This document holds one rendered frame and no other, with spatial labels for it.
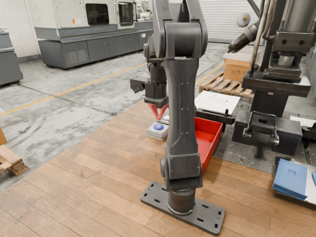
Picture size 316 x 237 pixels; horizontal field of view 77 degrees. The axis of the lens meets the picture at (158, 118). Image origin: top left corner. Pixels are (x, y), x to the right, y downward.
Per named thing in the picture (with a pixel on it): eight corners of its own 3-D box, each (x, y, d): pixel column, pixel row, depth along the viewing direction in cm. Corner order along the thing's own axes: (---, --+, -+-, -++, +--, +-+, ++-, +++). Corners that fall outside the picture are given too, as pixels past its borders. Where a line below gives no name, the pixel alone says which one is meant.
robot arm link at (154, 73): (148, 79, 71) (148, 60, 68) (164, 79, 72) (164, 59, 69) (151, 86, 65) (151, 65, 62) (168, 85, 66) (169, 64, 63)
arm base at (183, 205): (151, 160, 52) (137, 177, 47) (230, 188, 44) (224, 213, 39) (152, 182, 56) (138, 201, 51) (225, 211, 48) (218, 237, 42)
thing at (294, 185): (271, 191, 51) (274, 183, 49) (280, 159, 62) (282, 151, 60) (303, 205, 47) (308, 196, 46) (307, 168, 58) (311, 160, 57)
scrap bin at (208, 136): (163, 166, 62) (164, 150, 59) (191, 129, 81) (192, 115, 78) (201, 179, 57) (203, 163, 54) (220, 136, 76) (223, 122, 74)
